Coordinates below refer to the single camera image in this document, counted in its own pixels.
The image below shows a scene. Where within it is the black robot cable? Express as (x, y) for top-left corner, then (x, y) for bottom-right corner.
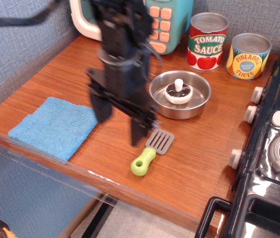
(0, 0), (63, 27)

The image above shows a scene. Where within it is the black toy stove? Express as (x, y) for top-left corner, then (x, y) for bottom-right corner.
(195, 55), (280, 238)

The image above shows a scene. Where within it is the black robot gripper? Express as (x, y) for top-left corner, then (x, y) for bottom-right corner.
(87, 52), (159, 146)

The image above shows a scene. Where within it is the grey stove knob upper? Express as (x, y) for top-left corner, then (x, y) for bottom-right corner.
(251, 87), (264, 104)

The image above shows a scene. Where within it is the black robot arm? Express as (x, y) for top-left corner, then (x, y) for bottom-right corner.
(86, 0), (158, 146)

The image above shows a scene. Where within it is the toy mushroom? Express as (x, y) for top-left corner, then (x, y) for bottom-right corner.
(165, 78), (193, 105)

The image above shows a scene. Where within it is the pineapple slices can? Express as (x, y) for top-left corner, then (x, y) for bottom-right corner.
(226, 33), (272, 80)

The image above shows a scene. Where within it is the grey stove knob middle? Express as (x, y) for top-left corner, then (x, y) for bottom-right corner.
(244, 106), (257, 124)

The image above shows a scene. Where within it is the green handled grey spatula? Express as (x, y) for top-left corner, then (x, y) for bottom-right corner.
(130, 128), (174, 177)

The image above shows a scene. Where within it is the grey stove knob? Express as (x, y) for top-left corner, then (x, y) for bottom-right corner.
(228, 149), (242, 170)
(244, 106), (257, 124)
(251, 87), (264, 104)

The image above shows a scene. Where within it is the toy microwave oven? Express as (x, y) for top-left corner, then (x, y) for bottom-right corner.
(69, 0), (194, 55)

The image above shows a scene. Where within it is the grey stove knob lower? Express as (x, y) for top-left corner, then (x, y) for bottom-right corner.
(228, 149), (242, 170)

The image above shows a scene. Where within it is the small steel frying pan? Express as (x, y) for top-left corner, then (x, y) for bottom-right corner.
(149, 70), (212, 119)

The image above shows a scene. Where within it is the clear acrylic barrier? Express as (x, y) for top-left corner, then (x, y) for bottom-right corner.
(0, 135), (196, 238)

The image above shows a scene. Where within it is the blue cloth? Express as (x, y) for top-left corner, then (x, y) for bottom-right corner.
(8, 97), (98, 162)

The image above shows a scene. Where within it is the tomato sauce can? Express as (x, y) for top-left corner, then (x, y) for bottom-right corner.
(186, 12), (229, 71)

